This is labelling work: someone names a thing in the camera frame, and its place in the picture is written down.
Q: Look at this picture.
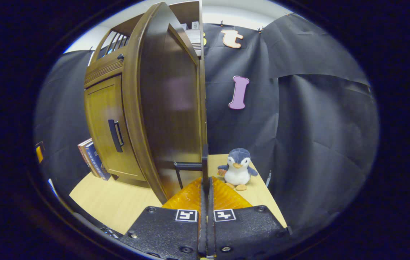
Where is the penguin plush toy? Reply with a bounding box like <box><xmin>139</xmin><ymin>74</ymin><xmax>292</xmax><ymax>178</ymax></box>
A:
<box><xmin>217</xmin><ymin>148</ymin><xmax>259</xmax><ymax>191</ymax></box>

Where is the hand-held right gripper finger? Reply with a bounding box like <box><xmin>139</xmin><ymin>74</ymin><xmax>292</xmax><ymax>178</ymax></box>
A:
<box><xmin>120</xmin><ymin>176</ymin><xmax>208</xmax><ymax>260</ymax></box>
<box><xmin>207</xmin><ymin>176</ymin><xmax>289</xmax><ymax>259</ymax></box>

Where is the wooden shoe cabinet door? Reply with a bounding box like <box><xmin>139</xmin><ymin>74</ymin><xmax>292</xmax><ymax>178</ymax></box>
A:
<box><xmin>122</xmin><ymin>1</ymin><xmax>209</xmax><ymax>205</ymax></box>
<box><xmin>84</xmin><ymin>74</ymin><xmax>147</xmax><ymax>182</ymax></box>

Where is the wooden double-door shoe cabinet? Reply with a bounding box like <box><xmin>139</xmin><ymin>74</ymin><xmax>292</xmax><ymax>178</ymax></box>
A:
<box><xmin>84</xmin><ymin>0</ymin><xmax>209</xmax><ymax>205</ymax></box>

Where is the blue hardcover book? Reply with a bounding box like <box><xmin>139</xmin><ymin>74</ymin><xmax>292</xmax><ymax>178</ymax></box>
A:
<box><xmin>84</xmin><ymin>141</ymin><xmax>112</xmax><ymax>181</ymax></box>

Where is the wooden cabinet drawer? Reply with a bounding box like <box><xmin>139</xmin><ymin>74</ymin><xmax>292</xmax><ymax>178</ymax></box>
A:
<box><xmin>84</xmin><ymin>53</ymin><xmax>125</xmax><ymax>88</ymax></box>

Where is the black backdrop cloth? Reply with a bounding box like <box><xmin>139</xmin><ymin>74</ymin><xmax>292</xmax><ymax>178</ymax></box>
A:
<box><xmin>33</xmin><ymin>14</ymin><xmax>381</xmax><ymax>239</ymax></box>

